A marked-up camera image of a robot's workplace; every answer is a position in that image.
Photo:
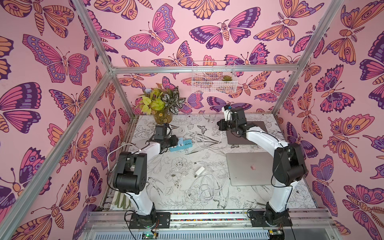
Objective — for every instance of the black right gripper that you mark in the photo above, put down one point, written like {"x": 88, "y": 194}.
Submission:
{"x": 223, "y": 125}

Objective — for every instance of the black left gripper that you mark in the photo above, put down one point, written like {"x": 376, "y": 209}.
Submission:
{"x": 174, "y": 141}

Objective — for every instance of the teal power strip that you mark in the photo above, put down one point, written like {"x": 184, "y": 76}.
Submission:
{"x": 182, "y": 145}

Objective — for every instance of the white laptop charger brick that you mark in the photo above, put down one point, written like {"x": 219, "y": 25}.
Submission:
{"x": 199, "y": 172}

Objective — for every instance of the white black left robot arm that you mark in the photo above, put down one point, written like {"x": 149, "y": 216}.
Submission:
{"x": 130, "y": 173}

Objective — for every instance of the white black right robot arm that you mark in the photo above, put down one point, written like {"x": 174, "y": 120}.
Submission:
{"x": 288, "y": 161}

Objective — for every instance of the silver laptop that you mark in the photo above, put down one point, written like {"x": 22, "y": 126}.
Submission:
{"x": 250, "y": 169}

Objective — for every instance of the glass vase with plants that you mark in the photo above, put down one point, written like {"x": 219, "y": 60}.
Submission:
{"x": 161, "y": 103}

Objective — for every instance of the small green succulent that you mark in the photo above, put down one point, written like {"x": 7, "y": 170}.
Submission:
{"x": 227, "y": 78}

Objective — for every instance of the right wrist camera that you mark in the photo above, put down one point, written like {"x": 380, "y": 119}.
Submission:
{"x": 226, "y": 107}

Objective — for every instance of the white wire basket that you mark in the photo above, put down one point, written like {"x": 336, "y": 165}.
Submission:
{"x": 208, "y": 79}

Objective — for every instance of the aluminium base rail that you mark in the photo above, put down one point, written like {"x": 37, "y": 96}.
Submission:
{"x": 307, "y": 224}

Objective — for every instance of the aluminium frame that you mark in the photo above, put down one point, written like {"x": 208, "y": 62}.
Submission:
{"x": 24, "y": 203}

